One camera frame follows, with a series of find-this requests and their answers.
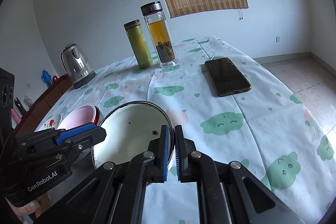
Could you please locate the red flower white plate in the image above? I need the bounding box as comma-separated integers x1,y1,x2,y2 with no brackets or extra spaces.
43,114,62,129

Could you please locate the person's left hand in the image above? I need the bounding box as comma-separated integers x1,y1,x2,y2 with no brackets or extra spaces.
6,193,51,224

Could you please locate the stainless steel bowl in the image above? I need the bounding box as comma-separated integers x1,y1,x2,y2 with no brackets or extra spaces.
72,147,94,169

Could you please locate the brown wooden sideboard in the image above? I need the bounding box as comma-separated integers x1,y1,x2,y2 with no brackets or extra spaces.
14,74,72,136

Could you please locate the pink thermos flask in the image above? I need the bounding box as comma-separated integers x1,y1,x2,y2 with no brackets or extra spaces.
11,108,21,124

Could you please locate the black thermos flask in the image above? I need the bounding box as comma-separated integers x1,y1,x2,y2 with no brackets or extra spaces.
14,97,26,116

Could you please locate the clear patterned glass jar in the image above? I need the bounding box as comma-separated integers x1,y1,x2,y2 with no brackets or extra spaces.
24,96,34,108

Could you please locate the blue thermos jug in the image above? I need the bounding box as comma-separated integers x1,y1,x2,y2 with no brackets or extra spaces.
41,69,54,88

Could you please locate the cloud print tablecloth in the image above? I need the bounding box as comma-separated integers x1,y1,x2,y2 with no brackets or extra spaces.
45,36,335,223

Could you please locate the stainless electric kettle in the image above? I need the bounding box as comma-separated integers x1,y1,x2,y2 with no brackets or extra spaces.
61,43,96,89

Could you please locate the black smartphone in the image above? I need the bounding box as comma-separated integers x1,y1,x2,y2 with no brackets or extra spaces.
205,57,252,97

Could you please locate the green thermos bottle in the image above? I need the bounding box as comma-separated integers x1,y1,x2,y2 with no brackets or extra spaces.
123,19,153,69

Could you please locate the glass tea bottle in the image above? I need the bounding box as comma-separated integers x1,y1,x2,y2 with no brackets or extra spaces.
141,1,177,68

